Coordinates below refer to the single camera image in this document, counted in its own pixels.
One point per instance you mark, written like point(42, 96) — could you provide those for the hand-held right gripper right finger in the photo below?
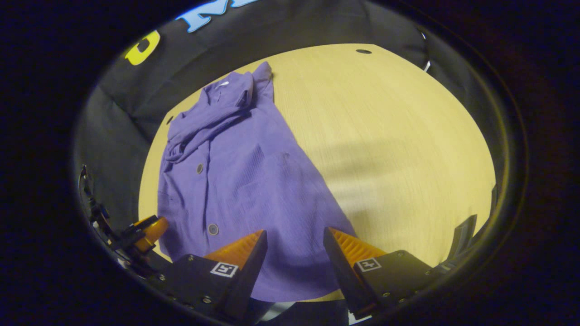
point(344, 276)

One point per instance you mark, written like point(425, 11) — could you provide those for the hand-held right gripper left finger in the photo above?
point(247, 276)

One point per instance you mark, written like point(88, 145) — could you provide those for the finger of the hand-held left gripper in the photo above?
point(152, 232)

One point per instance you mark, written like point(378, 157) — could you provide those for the black backdrop cloth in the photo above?
point(317, 20)

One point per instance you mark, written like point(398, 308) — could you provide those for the dark chair part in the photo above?
point(463, 240)

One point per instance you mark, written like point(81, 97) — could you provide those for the purple button shirt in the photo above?
point(253, 181)

